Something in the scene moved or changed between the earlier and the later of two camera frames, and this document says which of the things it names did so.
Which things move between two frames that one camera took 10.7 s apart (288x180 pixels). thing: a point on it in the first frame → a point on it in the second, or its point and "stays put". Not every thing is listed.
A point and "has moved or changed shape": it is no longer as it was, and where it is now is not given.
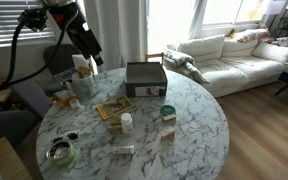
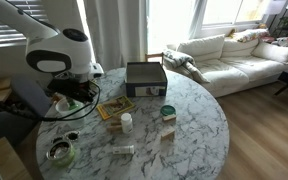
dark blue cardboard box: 145,79 stays put
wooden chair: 154,55 stays put
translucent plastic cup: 85,84 has moved or changed shape
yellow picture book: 115,106 stays put
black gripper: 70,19 → 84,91
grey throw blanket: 184,62 stays put
